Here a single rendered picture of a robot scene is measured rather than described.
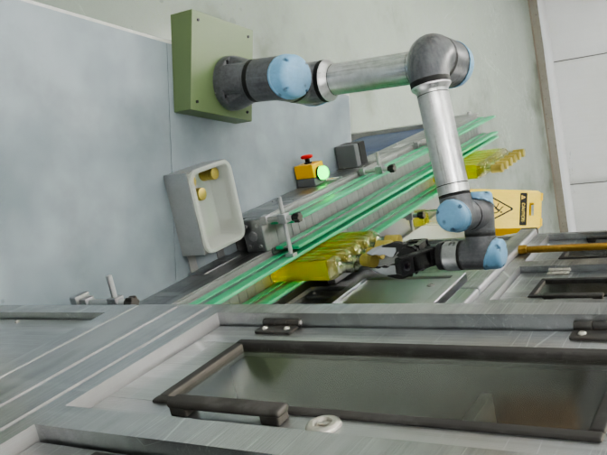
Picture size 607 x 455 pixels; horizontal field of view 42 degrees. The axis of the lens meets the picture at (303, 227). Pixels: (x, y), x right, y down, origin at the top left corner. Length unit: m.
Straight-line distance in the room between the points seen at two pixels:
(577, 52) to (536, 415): 7.22
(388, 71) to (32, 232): 0.96
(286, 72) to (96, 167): 0.55
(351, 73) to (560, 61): 5.90
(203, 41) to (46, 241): 0.71
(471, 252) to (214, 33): 0.90
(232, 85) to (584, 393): 1.55
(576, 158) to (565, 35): 1.17
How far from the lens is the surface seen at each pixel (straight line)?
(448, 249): 1.98
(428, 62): 1.88
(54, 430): 0.91
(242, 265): 2.09
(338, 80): 2.14
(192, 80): 2.11
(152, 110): 2.07
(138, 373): 1.03
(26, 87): 1.82
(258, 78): 2.10
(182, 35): 2.15
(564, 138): 8.02
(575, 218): 8.19
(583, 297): 2.08
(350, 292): 2.30
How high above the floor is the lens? 2.16
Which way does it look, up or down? 33 degrees down
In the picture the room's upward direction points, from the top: 86 degrees clockwise
